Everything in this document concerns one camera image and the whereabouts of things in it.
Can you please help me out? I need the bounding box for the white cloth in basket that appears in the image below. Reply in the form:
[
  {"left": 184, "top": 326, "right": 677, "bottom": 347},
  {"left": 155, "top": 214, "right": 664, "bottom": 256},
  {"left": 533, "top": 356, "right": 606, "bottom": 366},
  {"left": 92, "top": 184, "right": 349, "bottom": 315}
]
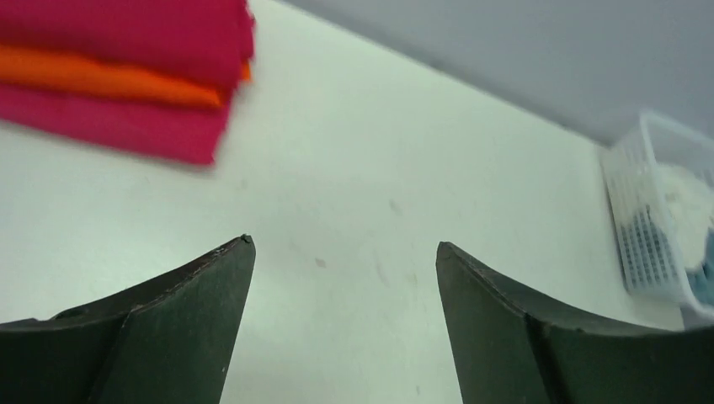
[{"left": 658, "top": 164, "right": 713, "bottom": 273}]

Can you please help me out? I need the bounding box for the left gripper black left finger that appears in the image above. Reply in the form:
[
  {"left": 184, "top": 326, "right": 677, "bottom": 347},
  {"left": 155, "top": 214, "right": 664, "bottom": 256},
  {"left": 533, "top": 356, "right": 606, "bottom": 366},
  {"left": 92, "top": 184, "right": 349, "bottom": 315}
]
[{"left": 1, "top": 235, "right": 256, "bottom": 403}]

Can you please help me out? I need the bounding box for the red t-shirt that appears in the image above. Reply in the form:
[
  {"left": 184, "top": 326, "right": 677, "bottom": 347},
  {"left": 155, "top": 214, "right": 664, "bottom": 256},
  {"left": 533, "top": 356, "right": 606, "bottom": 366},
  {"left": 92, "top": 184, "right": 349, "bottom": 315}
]
[{"left": 1, "top": 0, "right": 254, "bottom": 88}]

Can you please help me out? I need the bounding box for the folded pink t-shirt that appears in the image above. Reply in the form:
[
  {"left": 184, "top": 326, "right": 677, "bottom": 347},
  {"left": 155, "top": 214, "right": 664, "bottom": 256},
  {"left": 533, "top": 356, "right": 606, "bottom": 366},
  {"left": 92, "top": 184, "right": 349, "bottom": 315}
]
[{"left": 1, "top": 84, "right": 230, "bottom": 166}]

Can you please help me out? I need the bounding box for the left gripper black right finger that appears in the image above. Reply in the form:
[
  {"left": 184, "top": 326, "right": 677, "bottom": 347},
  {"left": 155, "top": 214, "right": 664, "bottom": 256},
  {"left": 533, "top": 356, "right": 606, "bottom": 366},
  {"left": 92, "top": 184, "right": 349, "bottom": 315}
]
[{"left": 435, "top": 242, "right": 713, "bottom": 403}]

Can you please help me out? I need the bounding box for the blue cloth in basket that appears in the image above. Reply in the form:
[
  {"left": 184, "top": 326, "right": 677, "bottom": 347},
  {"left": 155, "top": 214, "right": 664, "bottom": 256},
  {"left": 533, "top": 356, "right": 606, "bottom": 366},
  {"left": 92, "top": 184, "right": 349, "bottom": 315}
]
[{"left": 687, "top": 231, "right": 713, "bottom": 306}]

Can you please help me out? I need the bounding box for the folded orange t-shirt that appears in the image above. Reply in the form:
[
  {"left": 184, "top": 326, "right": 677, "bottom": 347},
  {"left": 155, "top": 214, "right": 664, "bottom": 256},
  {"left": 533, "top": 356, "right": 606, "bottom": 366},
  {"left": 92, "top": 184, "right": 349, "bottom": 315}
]
[{"left": 1, "top": 44, "right": 232, "bottom": 109}]

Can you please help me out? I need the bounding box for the white plastic basket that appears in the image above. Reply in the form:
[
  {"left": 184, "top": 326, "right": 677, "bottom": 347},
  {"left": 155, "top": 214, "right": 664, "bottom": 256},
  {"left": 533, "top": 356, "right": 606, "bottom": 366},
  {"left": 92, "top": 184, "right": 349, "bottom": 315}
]
[{"left": 600, "top": 110, "right": 713, "bottom": 319}]

